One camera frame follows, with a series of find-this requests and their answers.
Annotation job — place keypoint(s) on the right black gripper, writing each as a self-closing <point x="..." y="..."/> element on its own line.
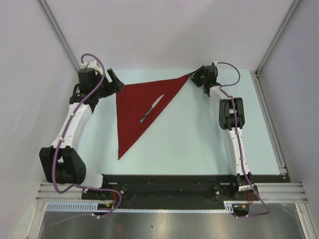
<point x="201" y="70"/>

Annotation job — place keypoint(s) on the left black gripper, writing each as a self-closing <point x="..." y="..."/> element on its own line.
<point x="118" y="85"/>

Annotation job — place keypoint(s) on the red cloth napkin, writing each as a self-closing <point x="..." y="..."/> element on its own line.
<point x="134" y="101"/>

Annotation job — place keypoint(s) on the knife with dark handle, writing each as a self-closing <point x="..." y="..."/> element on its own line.
<point x="152" y="107"/>

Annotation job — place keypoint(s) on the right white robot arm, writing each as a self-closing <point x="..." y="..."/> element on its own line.
<point x="231" y="120"/>

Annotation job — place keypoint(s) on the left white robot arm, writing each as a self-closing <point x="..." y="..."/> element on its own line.
<point x="60" y="161"/>

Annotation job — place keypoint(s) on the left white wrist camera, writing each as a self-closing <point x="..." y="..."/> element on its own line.
<point x="92" y="64"/>

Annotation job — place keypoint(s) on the left aluminium frame post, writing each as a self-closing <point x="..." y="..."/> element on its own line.
<point x="49" y="15"/>

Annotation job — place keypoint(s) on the aluminium frame post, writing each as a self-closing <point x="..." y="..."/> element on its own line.
<point x="49" y="15"/>
<point x="279" y="34"/>

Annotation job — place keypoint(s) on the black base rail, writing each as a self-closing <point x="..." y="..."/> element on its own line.
<point x="174" y="190"/>

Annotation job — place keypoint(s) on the white cable duct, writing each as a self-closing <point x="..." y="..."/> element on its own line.
<point x="101" y="208"/>

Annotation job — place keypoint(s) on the right aluminium frame post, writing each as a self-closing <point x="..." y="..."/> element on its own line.
<point x="279" y="34"/>

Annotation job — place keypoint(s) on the aluminium front frame rail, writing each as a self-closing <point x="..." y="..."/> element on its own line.
<point x="269" y="193"/>

